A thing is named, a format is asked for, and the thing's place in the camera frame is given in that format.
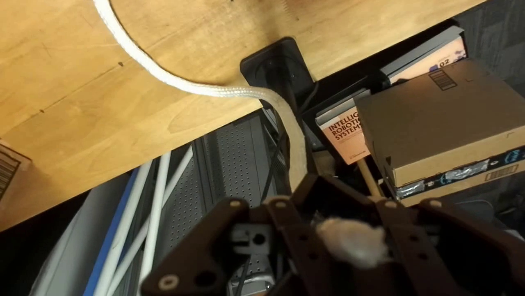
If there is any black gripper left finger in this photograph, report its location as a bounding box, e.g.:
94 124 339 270
138 173 343 296

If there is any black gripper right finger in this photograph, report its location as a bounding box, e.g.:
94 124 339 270
325 178 525 296

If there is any white braided rope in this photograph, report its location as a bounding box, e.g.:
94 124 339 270
91 0 394 272

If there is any cardboard box with black tape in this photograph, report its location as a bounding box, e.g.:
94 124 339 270
353 58 525 207

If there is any white tube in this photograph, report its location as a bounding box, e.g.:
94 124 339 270
104 145 197 296
91 160 155 296
138 151 174 290

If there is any pink cover book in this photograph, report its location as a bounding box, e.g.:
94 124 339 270
380 25 470 87

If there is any blue panel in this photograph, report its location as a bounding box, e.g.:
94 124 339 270
81 168 142 296

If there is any cardboard box with labels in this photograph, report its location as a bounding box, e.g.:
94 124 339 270
0 140 35 204

